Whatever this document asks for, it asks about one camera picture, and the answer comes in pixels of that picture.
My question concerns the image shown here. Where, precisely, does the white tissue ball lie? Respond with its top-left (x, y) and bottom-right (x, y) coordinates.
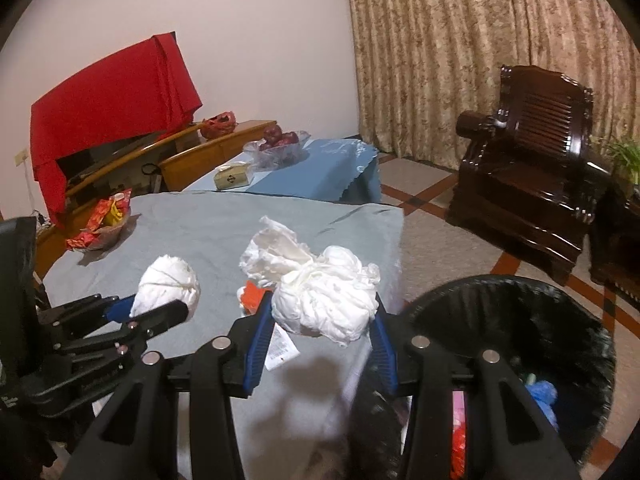
top-left (129, 255), bottom-right (201, 320)

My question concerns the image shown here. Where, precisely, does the orange mesh sleeve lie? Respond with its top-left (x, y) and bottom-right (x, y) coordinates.
top-left (238, 281), bottom-right (269, 315)

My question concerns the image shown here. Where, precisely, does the white plastic bag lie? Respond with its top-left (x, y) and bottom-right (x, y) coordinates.
top-left (271, 246), bottom-right (381, 347)

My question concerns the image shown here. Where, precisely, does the pink packaging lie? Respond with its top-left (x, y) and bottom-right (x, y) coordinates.
top-left (452, 390), bottom-right (465, 430)

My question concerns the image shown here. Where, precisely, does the red plastic wrapper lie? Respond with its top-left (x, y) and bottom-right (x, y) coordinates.
top-left (450, 425), bottom-right (466, 480)

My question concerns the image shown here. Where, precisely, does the blue plastic bag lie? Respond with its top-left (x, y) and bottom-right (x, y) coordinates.
top-left (525, 380), bottom-right (559, 430)

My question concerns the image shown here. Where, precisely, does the black bin with liner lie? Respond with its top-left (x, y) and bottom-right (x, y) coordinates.
top-left (346, 275), bottom-right (615, 479)

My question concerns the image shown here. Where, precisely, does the grey-blue table cloth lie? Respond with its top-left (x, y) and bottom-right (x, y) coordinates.
top-left (44, 192), bottom-right (404, 479)

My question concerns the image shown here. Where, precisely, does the tissue box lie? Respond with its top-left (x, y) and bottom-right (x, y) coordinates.
top-left (213, 162), bottom-right (254, 191)

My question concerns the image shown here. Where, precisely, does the glass fruit bowl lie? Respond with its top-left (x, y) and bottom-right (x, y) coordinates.
top-left (243, 125), bottom-right (310, 170)

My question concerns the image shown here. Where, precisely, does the dark wooden armchair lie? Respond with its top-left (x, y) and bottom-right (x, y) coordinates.
top-left (447, 65), bottom-right (610, 284)

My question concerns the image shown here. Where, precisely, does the blue side table cloth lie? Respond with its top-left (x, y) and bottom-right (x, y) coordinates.
top-left (183, 138), bottom-right (384, 205)

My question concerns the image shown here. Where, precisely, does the red cloth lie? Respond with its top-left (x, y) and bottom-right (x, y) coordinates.
top-left (30, 32), bottom-right (202, 226)

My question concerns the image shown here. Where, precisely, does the dark wooden side table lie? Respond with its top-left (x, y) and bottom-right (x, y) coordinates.
top-left (589, 182), bottom-right (640, 310)

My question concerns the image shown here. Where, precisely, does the potted green plant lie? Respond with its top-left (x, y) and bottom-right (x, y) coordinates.
top-left (605, 140), bottom-right (640, 185)

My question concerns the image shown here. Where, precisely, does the patterned beige curtain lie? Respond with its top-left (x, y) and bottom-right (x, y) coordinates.
top-left (349, 0), bottom-right (639, 168)

